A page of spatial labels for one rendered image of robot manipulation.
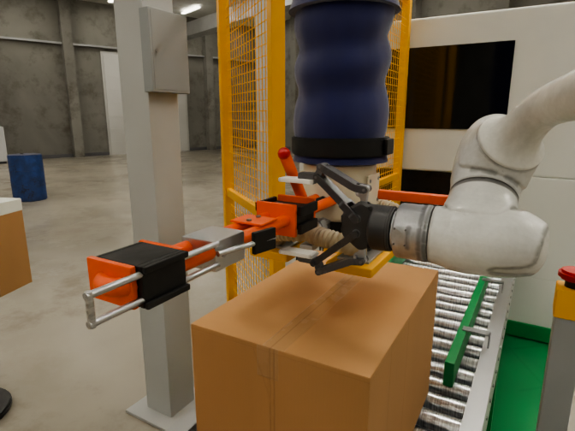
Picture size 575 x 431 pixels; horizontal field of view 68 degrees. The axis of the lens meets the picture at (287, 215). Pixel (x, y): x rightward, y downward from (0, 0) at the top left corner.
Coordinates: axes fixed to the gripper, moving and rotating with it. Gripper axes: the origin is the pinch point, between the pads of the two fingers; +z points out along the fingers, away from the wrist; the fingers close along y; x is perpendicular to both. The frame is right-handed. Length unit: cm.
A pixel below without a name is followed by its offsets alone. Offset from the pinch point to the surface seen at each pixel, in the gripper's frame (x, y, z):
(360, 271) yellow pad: 9.2, 11.9, -11.4
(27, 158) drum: 332, 51, 668
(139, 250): -33.4, -2.2, 1.7
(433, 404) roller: 53, 67, -21
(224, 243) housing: -21.7, -0.7, -2.1
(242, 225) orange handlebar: -11.4, -0.4, 2.1
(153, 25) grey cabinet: 56, -50, 89
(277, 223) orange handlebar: -7.1, -0.3, -2.1
